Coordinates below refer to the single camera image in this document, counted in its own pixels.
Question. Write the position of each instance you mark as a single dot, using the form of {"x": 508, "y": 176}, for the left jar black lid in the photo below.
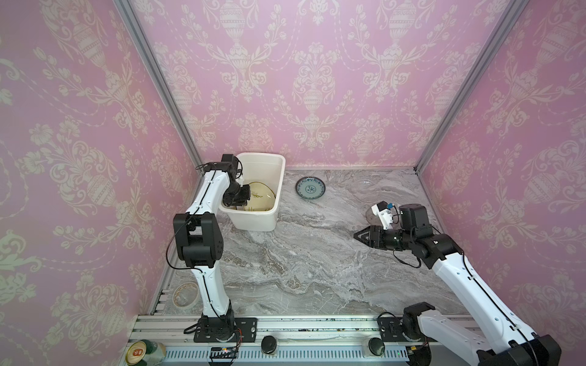
{"x": 269, "y": 345}

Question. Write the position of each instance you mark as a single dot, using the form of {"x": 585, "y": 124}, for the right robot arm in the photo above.
{"x": 505, "y": 339}

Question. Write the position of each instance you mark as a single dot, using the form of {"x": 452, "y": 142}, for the beige plate floral pattern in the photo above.
{"x": 262, "y": 198}

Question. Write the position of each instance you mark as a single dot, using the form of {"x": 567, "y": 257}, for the jar black lid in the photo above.
{"x": 373, "y": 348}
{"x": 269, "y": 345}

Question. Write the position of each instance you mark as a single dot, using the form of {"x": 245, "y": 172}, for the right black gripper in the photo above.
{"x": 371, "y": 241}

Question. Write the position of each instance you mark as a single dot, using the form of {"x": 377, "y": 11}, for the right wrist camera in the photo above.
{"x": 391, "y": 208}

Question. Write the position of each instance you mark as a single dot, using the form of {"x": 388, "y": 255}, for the right jar black lid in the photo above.
{"x": 373, "y": 348}

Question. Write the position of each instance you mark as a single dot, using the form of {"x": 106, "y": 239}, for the white plastic bin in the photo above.
{"x": 265, "y": 168}

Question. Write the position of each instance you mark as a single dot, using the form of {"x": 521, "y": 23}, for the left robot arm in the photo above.
{"x": 200, "y": 246}

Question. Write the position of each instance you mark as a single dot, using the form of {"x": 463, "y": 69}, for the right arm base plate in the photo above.
{"x": 396, "y": 330}

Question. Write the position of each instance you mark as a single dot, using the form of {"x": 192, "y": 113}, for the white slotted cable duct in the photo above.
{"x": 196, "y": 355}

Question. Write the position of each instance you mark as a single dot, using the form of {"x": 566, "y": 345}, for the small teal patterned plate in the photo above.
{"x": 310, "y": 188}

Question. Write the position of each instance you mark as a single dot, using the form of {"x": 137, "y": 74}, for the clear glass plate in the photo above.
{"x": 379, "y": 215}

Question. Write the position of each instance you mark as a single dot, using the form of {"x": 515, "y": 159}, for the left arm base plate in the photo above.
{"x": 214, "y": 330}

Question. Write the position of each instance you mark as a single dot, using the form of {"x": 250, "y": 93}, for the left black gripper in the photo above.
{"x": 242, "y": 200}

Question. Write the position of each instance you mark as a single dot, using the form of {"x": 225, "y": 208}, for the green can gold lid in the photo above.
{"x": 145, "y": 353}

